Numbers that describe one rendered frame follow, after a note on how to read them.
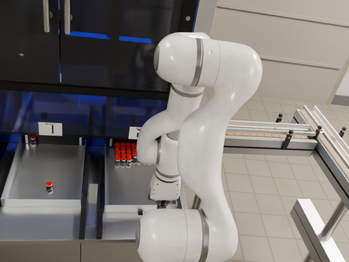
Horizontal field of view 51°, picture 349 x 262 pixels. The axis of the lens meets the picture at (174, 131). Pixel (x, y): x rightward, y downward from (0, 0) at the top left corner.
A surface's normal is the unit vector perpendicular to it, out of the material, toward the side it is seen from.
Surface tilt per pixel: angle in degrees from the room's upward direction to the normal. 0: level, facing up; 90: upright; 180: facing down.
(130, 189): 0
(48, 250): 90
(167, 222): 15
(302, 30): 90
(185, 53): 50
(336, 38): 90
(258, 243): 0
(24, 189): 0
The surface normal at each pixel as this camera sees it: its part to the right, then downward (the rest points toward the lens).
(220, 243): 0.18, 0.11
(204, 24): 0.14, 0.60
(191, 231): 0.18, -0.42
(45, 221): 0.16, -0.80
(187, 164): -0.57, 0.15
